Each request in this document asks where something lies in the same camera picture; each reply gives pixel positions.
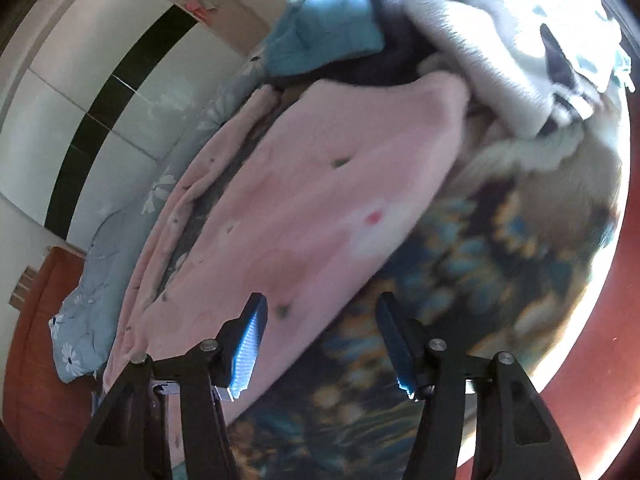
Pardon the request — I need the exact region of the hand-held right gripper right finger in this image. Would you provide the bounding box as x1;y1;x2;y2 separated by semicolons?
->
376;291;581;480

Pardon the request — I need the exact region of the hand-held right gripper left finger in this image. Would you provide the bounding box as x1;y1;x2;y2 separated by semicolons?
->
62;292;268;480

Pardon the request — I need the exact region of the pink fleece garment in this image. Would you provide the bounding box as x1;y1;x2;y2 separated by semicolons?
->
100;71;472;466

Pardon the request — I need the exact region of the white grey navy garment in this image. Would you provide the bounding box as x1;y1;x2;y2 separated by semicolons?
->
350;0;631;138

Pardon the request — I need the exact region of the blue daisy print quilt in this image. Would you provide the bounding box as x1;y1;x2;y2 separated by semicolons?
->
48;42;281;385

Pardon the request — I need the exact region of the red wooden headboard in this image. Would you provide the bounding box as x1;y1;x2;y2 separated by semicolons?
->
2;246;108;466

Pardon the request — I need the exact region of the white wardrobe with black stripe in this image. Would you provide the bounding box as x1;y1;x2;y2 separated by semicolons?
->
0;0;261;251

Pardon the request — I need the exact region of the teal garment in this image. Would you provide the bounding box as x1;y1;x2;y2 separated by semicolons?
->
264;0;386;77

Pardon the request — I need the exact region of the wooden door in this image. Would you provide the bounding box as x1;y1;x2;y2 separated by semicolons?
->
170;0;281;41

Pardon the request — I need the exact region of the red hanging cloth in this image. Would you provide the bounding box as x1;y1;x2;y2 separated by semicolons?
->
184;0;218;23

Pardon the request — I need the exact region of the slatted wall vent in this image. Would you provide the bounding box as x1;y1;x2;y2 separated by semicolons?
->
7;267;38;308

